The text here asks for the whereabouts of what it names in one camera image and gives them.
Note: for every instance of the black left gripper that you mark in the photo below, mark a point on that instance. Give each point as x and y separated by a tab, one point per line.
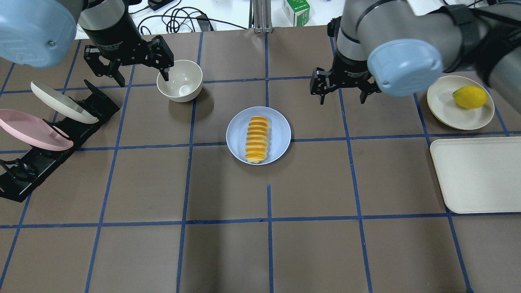
115	40

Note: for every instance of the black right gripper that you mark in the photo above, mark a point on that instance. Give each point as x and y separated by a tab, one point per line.
349	70

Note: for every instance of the light blue plate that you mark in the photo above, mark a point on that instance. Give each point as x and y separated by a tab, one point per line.
279	133

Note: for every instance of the striped yellow bread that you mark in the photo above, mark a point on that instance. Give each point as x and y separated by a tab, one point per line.
257	140

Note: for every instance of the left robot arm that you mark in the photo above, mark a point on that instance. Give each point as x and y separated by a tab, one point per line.
39	32

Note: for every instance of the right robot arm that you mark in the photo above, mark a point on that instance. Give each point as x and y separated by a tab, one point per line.
382	46

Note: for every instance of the cream plate in rack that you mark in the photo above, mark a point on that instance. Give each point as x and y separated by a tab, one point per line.
62	104

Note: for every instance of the cream plate with lemon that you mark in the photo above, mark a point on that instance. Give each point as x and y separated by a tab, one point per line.
443	107

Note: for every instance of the pink plate in rack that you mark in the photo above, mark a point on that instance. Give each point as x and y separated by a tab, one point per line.
34	131

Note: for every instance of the black plate rack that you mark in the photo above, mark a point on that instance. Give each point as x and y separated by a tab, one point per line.
22	175

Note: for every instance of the cream ceramic bowl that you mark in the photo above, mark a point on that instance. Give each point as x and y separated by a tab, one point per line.
185	81

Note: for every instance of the black power adapter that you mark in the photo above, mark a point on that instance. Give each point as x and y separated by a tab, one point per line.
204	23

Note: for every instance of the green white carton box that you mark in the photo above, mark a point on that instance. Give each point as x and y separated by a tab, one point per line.
297	11

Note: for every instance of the yellow lemon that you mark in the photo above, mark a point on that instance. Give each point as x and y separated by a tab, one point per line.
470	97

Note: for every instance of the white rectangular tray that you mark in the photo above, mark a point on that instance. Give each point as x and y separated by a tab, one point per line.
479	175

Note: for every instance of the aluminium frame post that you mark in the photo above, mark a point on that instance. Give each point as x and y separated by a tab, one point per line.
260	16

